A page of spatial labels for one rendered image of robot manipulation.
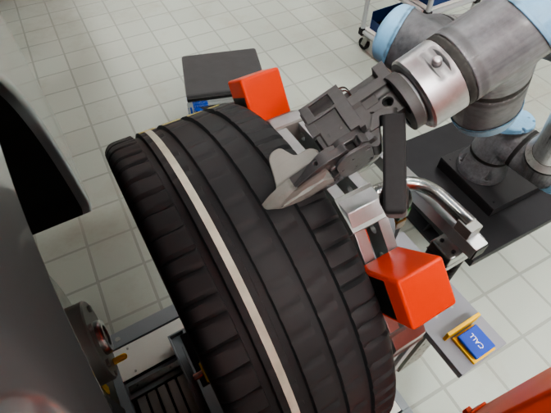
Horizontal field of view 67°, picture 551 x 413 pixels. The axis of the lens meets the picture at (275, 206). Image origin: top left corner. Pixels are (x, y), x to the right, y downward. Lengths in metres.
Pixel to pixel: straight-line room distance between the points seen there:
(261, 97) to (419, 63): 0.32
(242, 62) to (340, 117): 1.79
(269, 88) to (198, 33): 2.50
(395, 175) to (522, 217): 1.39
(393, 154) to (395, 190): 0.04
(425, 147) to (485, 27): 1.46
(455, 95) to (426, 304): 0.25
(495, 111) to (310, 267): 0.31
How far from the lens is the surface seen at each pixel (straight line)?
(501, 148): 1.69
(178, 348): 1.55
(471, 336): 1.29
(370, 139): 0.47
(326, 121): 0.49
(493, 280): 2.00
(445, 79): 0.49
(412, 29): 0.67
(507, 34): 0.51
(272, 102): 0.74
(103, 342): 0.81
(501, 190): 1.83
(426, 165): 1.87
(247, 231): 0.50
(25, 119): 0.89
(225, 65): 2.25
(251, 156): 0.56
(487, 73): 0.51
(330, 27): 3.27
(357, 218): 0.59
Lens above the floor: 1.58
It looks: 53 degrees down
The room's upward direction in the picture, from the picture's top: straight up
